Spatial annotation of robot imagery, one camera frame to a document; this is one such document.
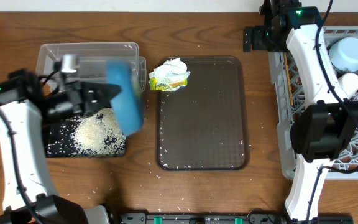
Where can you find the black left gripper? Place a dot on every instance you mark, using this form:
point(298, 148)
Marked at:
point(80, 99)

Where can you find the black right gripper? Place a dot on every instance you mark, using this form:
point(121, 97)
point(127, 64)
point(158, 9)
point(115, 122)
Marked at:
point(257, 31)

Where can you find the dark blue plate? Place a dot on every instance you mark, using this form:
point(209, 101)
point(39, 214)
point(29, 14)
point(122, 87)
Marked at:
point(127, 105)

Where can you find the light blue bowl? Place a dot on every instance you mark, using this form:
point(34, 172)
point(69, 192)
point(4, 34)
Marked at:
point(344, 54)

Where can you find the white plastic cup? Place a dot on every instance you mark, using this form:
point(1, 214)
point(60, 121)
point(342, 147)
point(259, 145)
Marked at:
point(349, 84)

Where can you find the orange chopstick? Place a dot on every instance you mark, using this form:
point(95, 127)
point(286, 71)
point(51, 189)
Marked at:
point(288, 78)

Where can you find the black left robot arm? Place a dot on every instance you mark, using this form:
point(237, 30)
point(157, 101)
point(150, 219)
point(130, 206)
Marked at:
point(29, 193)

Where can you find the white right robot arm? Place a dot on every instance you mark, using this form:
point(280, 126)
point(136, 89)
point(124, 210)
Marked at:
point(330, 118)

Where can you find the grey dishwasher rack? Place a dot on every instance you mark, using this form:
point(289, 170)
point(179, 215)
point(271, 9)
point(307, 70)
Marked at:
point(286, 112)

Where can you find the pile of white rice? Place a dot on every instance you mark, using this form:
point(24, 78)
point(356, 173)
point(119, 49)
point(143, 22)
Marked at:
point(95, 135)

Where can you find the black plastic tray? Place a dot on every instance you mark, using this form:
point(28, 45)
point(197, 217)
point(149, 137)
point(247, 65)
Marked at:
point(85, 140)

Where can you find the clear plastic bin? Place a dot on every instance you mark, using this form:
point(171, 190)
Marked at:
point(92, 59)

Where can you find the yellow green snack wrapper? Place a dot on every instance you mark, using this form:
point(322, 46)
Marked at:
point(164, 86)

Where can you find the crumpled white paper napkin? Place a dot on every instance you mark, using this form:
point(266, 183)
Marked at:
point(171, 71)

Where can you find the brown serving tray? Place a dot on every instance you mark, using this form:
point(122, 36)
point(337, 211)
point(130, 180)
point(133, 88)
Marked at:
point(203, 126)

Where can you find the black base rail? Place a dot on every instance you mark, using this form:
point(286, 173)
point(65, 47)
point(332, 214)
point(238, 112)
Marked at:
point(254, 217)

